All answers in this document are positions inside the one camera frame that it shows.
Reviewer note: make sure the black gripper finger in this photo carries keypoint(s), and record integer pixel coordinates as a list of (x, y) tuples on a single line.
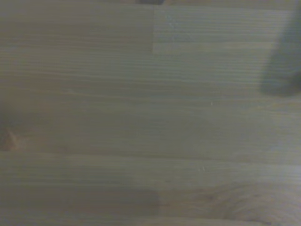
[(282, 61)]

